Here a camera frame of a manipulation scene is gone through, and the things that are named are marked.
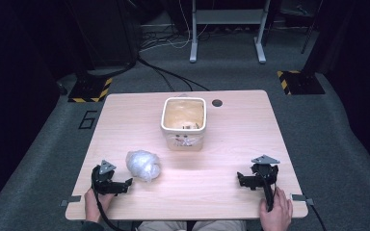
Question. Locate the white metal desk frame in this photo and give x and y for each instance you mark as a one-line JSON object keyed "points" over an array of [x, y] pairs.
{"points": [[226, 16]]}

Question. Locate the white square bin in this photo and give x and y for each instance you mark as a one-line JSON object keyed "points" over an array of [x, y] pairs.
{"points": [[183, 141]]}

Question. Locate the grey table edge clamp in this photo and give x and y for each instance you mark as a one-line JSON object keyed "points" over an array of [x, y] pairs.
{"points": [[302, 198], [70, 200]]}

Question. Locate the person's legs in beige trousers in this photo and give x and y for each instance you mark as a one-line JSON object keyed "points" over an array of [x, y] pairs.
{"points": [[212, 226]]}

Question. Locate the yellow-black striped stand base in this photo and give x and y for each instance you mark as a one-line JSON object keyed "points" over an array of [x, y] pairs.
{"points": [[90, 91], [300, 82]]}

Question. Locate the dark curtain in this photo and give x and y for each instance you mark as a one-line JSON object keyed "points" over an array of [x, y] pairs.
{"points": [[356, 80], [16, 80]]}

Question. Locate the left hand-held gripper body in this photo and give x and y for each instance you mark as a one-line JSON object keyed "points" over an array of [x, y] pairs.
{"points": [[102, 184]]}

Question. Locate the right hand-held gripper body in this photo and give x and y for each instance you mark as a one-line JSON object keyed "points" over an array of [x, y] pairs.
{"points": [[265, 174]]}

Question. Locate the person's right hand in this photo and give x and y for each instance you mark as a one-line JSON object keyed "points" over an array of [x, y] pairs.
{"points": [[279, 215]]}

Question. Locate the clear plastic bag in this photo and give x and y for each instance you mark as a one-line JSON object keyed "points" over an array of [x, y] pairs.
{"points": [[143, 165]]}

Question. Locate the person's left hand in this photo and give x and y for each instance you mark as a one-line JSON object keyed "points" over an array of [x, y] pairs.
{"points": [[93, 205]]}

